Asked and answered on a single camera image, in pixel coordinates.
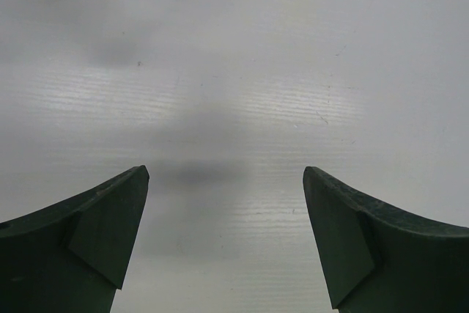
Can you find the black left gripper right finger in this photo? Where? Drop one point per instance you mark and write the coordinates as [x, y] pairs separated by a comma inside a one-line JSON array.
[[376, 257]]

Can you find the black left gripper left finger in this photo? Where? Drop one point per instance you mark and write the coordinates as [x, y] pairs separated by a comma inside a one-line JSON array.
[[73, 256]]

